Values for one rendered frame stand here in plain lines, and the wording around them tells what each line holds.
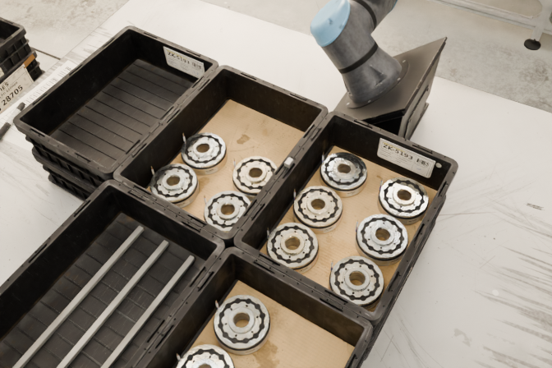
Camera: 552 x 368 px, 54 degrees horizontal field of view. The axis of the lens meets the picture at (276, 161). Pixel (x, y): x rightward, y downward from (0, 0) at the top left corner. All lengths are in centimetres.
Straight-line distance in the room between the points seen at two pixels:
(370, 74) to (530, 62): 169
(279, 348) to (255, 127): 54
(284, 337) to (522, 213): 68
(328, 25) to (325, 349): 72
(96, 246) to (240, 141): 40
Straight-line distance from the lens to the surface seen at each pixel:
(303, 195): 115
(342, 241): 113
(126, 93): 146
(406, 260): 101
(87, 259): 118
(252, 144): 128
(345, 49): 133
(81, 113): 145
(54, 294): 117
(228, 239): 102
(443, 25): 305
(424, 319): 123
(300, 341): 104
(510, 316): 128
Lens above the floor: 181
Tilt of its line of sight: 52 degrees down
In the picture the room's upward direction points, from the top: 2 degrees counter-clockwise
